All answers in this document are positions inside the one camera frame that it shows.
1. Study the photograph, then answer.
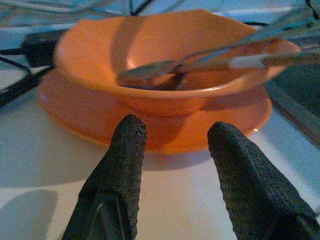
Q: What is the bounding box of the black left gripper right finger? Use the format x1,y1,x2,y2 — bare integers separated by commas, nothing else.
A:
206,121,320,240

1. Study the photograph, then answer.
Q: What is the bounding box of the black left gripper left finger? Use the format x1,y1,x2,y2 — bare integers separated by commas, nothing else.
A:
61,113,148,240

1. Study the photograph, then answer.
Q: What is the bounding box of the orange plastic plate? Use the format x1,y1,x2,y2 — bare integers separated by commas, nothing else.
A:
37,67,273,155

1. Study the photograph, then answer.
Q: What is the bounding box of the orange plastic bowl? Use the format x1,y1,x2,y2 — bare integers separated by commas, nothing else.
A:
53,9,302,118

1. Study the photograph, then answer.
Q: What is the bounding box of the metal fork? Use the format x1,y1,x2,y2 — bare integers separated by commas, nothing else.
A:
149,51,320,91

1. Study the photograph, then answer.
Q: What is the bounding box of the stainless steel sink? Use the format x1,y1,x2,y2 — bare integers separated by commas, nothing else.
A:
264,34,320,146

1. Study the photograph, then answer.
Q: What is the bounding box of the black power adapter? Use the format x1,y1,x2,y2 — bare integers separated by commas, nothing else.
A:
21,31,67,68

